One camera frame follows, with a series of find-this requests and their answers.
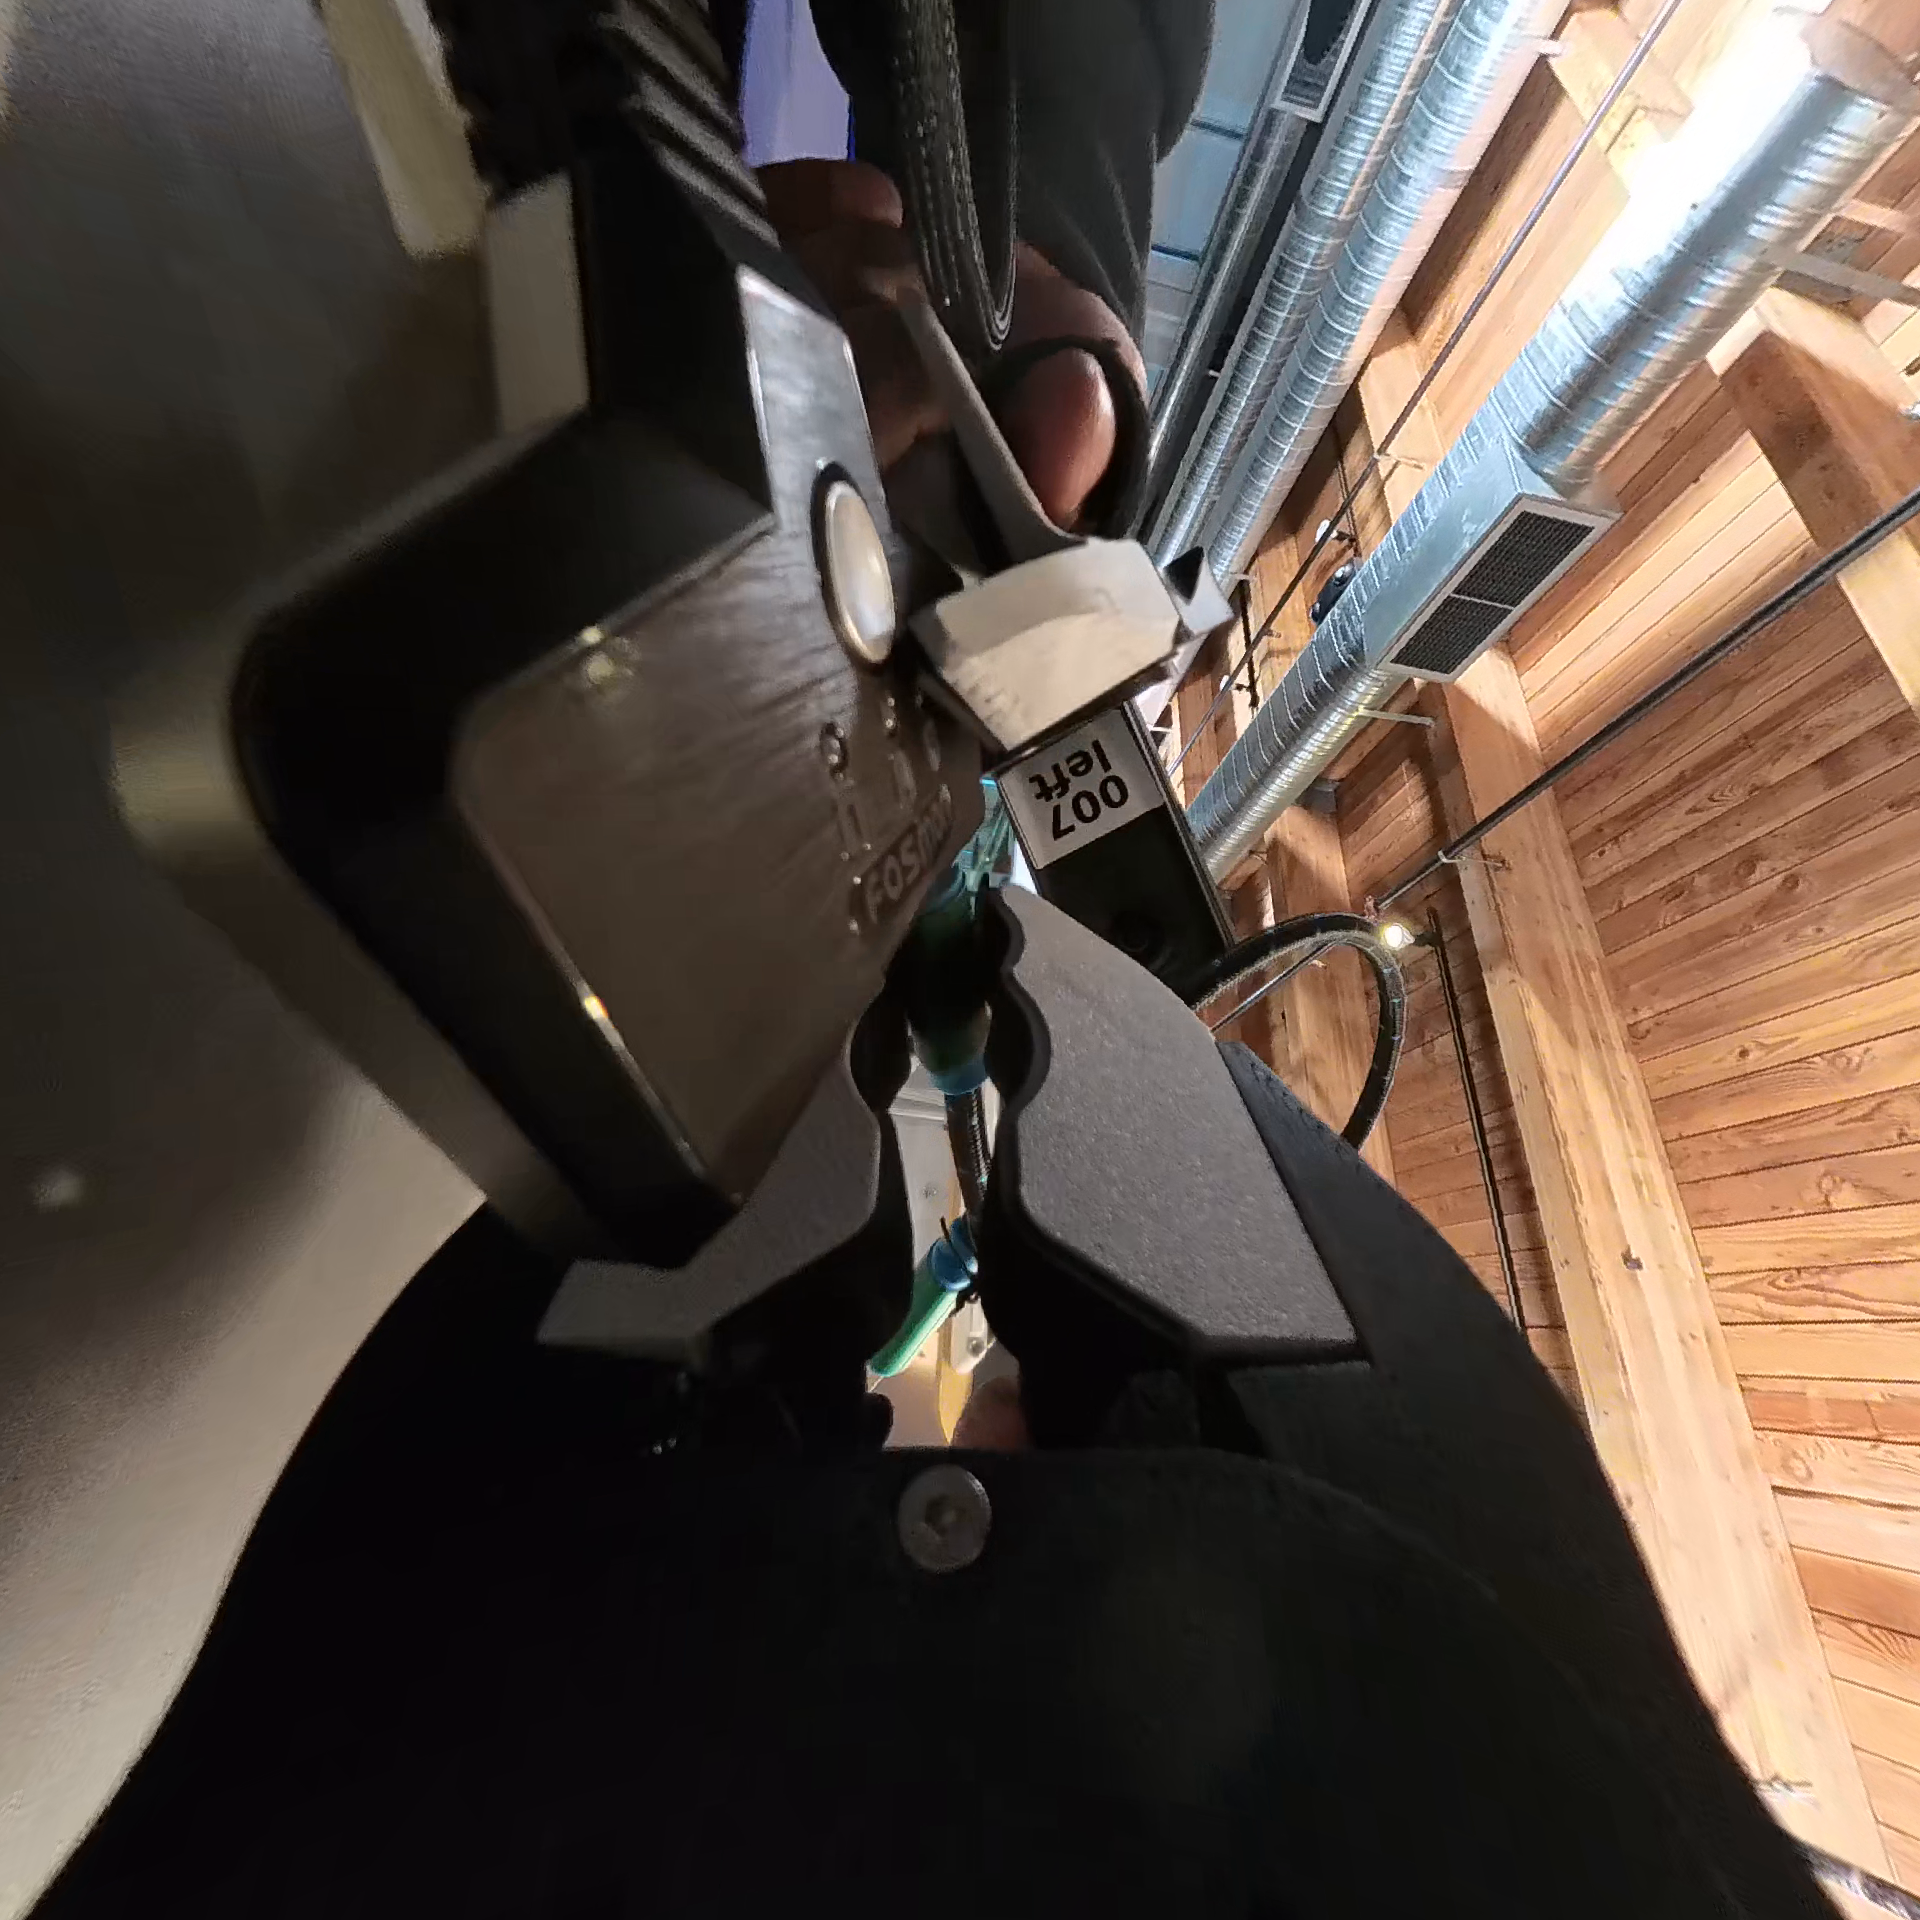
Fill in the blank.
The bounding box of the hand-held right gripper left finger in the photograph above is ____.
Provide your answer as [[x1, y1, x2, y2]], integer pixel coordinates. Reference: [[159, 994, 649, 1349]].
[[538, 1030, 910, 1364]]

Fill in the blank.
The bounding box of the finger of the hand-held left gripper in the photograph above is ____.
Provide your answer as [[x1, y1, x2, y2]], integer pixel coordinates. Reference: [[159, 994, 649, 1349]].
[[907, 575, 1165, 749]]

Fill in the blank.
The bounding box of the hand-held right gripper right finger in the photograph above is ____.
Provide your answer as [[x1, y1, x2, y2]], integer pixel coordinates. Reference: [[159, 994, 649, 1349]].
[[988, 886, 1362, 1369]]

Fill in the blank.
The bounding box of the black metal switch box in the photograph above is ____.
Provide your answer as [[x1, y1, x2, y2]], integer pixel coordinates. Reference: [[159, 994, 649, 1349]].
[[113, 181, 995, 1254]]

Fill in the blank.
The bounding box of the person's left hand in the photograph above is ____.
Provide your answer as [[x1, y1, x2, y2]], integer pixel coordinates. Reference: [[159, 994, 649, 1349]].
[[756, 152, 1156, 535]]

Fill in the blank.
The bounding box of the silver air duct with vent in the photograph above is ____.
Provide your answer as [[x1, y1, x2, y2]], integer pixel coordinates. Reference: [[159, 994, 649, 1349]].
[[1183, 45, 1920, 886]]

